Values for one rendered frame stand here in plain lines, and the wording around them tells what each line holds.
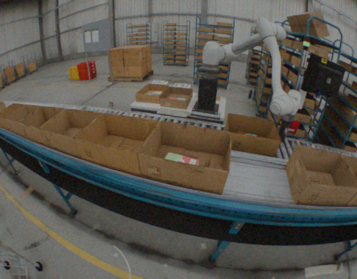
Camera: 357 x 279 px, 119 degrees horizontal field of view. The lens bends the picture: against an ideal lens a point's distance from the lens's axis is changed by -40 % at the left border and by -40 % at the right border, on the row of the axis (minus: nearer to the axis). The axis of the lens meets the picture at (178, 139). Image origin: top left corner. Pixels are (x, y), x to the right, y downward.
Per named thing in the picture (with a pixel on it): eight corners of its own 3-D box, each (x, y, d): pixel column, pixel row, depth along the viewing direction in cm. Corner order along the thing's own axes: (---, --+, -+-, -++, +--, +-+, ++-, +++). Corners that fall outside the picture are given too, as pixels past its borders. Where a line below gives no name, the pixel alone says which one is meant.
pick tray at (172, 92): (192, 96, 205) (193, 88, 199) (186, 109, 174) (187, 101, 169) (169, 93, 210) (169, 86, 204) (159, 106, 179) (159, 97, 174)
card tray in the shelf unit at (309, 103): (284, 91, 193) (286, 84, 187) (304, 97, 185) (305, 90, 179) (292, 102, 162) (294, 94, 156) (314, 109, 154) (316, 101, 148)
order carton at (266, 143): (267, 137, 138) (273, 120, 128) (274, 159, 115) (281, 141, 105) (224, 130, 145) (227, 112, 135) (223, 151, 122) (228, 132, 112)
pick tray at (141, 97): (169, 92, 215) (169, 84, 209) (159, 104, 184) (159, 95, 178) (148, 90, 220) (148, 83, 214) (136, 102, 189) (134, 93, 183)
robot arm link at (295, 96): (286, 107, 105) (278, 109, 100) (292, 87, 96) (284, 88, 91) (298, 114, 97) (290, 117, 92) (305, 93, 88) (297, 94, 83)
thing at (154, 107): (225, 99, 209) (226, 97, 208) (224, 121, 164) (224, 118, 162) (151, 89, 230) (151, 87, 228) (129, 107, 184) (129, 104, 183)
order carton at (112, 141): (161, 144, 106) (160, 120, 96) (141, 179, 83) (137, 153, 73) (108, 134, 114) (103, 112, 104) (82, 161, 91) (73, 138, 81)
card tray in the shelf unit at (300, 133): (277, 117, 216) (279, 111, 210) (295, 122, 209) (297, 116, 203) (282, 133, 184) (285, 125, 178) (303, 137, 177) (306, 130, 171)
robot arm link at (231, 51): (212, 49, 157) (228, 50, 166) (217, 63, 160) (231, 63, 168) (272, 17, 88) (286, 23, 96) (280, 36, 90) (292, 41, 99)
